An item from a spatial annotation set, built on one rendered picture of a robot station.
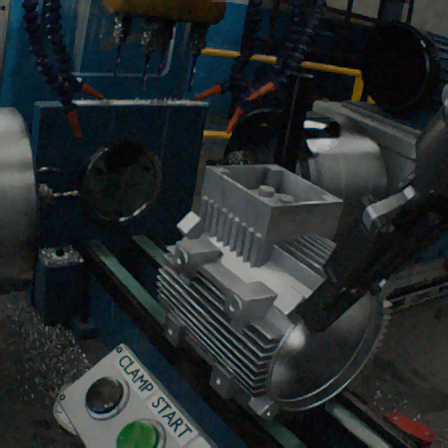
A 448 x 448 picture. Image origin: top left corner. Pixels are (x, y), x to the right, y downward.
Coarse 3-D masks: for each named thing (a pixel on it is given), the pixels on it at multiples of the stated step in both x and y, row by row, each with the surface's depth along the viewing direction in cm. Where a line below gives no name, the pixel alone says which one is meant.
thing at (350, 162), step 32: (256, 128) 99; (320, 128) 94; (352, 128) 99; (224, 160) 99; (256, 160) 100; (320, 160) 91; (352, 160) 95; (384, 160) 102; (352, 192) 95; (384, 192) 102
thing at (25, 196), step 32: (0, 128) 65; (0, 160) 63; (32, 160) 65; (0, 192) 62; (32, 192) 65; (0, 224) 63; (32, 224) 65; (0, 256) 64; (32, 256) 67; (0, 288) 68
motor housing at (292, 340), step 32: (224, 256) 63; (288, 256) 58; (320, 256) 58; (160, 288) 68; (192, 288) 63; (224, 288) 58; (192, 320) 63; (224, 320) 58; (256, 320) 55; (352, 320) 66; (384, 320) 63; (224, 352) 59; (256, 352) 55; (288, 352) 70; (320, 352) 68; (352, 352) 65; (256, 384) 55; (288, 384) 65; (320, 384) 64; (288, 416) 61
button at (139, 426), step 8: (128, 424) 36; (136, 424) 36; (144, 424) 35; (152, 424) 35; (120, 432) 36; (128, 432) 35; (136, 432) 35; (144, 432) 35; (152, 432) 35; (120, 440) 35; (128, 440) 35; (136, 440) 35; (144, 440) 34; (152, 440) 34
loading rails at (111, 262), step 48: (96, 240) 97; (144, 240) 100; (96, 288) 89; (144, 288) 98; (96, 336) 91; (144, 336) 77; (192, 384) 68; (240, 432) 61; (288, 432) 60; (336, 432) 63; (384, 432) 61
